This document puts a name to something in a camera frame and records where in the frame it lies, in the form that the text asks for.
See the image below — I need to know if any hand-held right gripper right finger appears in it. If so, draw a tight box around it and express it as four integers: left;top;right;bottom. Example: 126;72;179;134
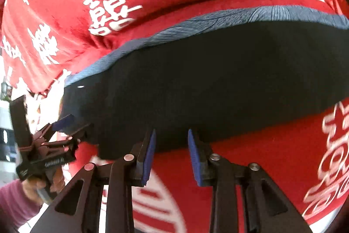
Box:
188;129;314;233

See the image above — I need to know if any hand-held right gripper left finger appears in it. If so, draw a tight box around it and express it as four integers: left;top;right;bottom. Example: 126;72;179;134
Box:
30;129;156;233

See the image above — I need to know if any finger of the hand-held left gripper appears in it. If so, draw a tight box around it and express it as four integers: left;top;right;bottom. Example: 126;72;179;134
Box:
33;114;76;141
61;123;92;147

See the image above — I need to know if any black pants blue patterned waistband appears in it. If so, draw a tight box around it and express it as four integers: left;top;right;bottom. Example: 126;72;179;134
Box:
58;5;349;160

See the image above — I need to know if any person's left forearm pink sleeve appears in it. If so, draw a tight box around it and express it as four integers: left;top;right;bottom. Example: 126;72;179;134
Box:
0;179;43;231

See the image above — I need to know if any person's left hand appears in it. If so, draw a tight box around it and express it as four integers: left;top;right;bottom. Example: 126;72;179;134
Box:
22;167;66;205

